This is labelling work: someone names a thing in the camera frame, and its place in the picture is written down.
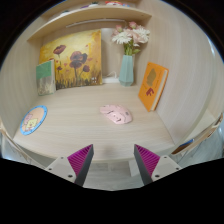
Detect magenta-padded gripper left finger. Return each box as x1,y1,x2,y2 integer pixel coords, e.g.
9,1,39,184
44,143,95,187

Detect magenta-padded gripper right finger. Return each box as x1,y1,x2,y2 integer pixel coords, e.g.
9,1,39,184
133,143,184,187

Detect pink computer mouse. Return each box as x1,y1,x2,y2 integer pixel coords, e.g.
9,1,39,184
99,104,134,126

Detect round blue-rimmed cartoon mouse pad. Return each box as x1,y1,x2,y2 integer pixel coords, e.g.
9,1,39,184
19,105,49,136

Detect orange book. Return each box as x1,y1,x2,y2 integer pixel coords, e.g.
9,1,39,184
137,61,170,113

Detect green book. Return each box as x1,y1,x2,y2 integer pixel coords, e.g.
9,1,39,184
35,59,57,97

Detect white power strip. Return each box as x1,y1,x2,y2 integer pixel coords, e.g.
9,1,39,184
101,70,121,85

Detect teal faceted vase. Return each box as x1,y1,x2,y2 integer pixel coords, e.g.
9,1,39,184
118,54,136,88

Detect yellow poppy painting canvas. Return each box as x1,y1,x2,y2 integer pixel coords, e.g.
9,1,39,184
38,29,103,90

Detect pink and white flower bouquet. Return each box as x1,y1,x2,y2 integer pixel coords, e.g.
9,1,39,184
111,21,151,56

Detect white light bar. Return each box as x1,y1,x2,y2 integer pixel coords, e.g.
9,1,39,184
65,18,127,29

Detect wooden shelf unit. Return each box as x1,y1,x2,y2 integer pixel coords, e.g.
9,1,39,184
27,0,153,43

